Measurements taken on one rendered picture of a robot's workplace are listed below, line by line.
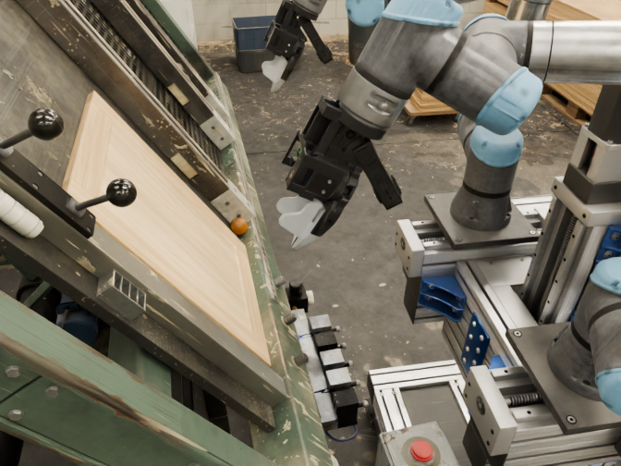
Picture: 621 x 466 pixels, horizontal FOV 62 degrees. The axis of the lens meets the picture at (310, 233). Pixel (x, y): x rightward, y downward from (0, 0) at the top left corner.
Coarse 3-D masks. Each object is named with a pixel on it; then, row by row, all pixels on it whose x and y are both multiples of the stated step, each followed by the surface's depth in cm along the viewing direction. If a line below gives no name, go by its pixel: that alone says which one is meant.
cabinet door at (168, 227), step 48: (96, 96) 112; (96, 144) 98; (144, 144) 121; (96, 192) 88; (144, 192) 106; (192, 192) 133; (144, 240) 94; (192, 240) 115; (192, 288) 100; (240, 288) 125; (240, 336) 108
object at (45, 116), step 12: (48, 108) 59; (36, 120) 58; (48, 120) 58; (60, 120) 60; (24, 132) 62; (36, 132) 59; (48, 132) 59; (60, 132) 60; (0, 144) 64; (12, 144) 64
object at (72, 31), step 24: (24, 0) 108; (48, 0) 109; (48, 24) 112; (72, 24) 113; (72, 48) 115; (96, 48) 117; (96, 72) 120; (120, 72) 121; (120, 96) 124; (144, 96) 125; (144, 120) 129; (168, 120) 130; (168, 144) 134; (192, 144) 137; (216, 168) 145; (216, 192) 146; (240, 192) 154; (240, 216) 152
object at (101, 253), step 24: (24, 192) 67; (48, 216) 70; (48, 240) 72; (72, 240) 73; (96, 240) 75; (96, 264) 76; (120, 264) 77; (144, 264) 84; (144, 288) 81; (168, 288) 86; (168, 312) 85; (192, 312) 90; (192, 336) 89; (216, 336) 92; (216, 360) 94; (240, 360) 96; (264, 384) 101
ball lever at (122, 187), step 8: (112, 184) 66; (120, 184) 66; (128, 184) 66; (112, 192) 65; (120, 192) 65; (128, 192) 66; (136, 192) 67; (72, 200) 72; (88, 200) 70; (96, 200) 69; (104, 200) 69; (112, 200) 66; (120, 200) 66; (128, 200) 66; (72, 208) 72; (80, 208) 71; (80, 216) 73
